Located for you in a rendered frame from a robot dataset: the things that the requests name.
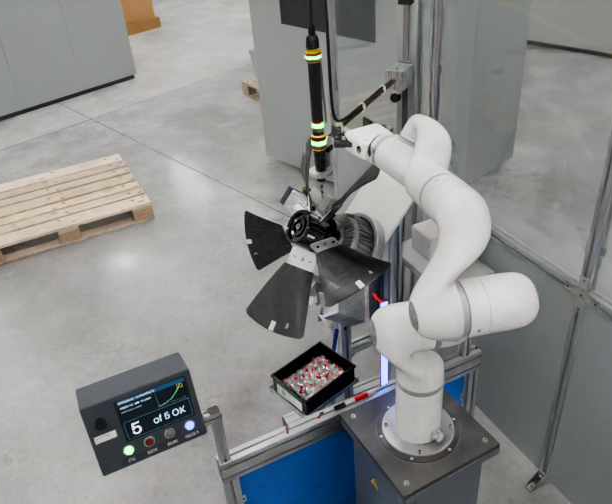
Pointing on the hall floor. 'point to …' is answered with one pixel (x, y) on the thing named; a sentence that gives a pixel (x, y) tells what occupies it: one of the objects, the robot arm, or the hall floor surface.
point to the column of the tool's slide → (410, 111)
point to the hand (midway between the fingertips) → (350, 127)
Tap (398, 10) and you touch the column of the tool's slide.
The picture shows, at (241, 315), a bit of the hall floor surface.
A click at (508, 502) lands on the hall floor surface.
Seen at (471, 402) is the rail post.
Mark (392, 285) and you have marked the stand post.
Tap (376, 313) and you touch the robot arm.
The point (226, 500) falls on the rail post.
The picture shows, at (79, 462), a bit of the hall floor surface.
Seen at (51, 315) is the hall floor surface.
